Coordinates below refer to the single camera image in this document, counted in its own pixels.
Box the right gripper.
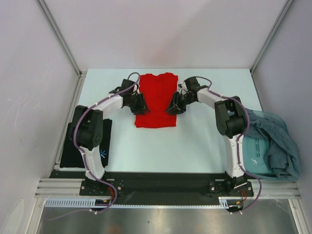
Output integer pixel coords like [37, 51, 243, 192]
[166, 91, 196, 116]

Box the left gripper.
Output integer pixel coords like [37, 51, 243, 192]
[126, 92, 150, 115]

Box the red t shirt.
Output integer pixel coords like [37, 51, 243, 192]
[135, 73, 178, 129]

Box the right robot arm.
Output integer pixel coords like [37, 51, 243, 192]
[165, 76, 250, 195]

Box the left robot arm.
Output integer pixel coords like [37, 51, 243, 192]
[68, 79, 149, 195]

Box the folded black t shirt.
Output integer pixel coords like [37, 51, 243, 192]
[60, 118, 113, 169]

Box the teal plastic bin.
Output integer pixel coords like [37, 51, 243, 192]
[243, 109, 288, 180]

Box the grey blue t shirt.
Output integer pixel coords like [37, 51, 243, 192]
[246, 113, 301, 182]

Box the left aluminium frame post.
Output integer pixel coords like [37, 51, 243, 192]
[35, 0, 86, 77]

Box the aluminium frame post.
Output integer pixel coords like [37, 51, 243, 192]
[250, 0, 296, 76]
[35, 0, 86, 77]

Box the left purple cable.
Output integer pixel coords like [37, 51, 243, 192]
[47, 72, 142, 220]

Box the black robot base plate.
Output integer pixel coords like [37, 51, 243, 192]
[49, 171, 254, 205]

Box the white slotted cable duct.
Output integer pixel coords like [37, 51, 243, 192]
[45, 197, 242, 209]

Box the aluminium front rail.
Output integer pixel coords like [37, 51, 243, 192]
[35, 178, 301, 199]

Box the right aluminium frame post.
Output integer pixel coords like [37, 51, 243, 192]
[250, 0, 296, 76]

